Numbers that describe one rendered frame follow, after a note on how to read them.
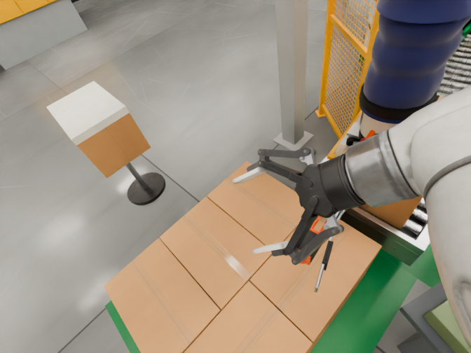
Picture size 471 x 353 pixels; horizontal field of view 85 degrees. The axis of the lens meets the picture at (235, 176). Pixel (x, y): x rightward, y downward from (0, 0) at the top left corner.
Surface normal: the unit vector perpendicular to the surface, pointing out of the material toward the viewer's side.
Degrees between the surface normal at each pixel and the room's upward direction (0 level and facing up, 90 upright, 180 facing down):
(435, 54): 69
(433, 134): 43
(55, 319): 0
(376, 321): 0
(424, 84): 74
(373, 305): 0
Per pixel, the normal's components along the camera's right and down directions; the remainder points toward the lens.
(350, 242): -0.18, -0.62
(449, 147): -0.79, -0.51
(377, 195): -0.33, 0.66
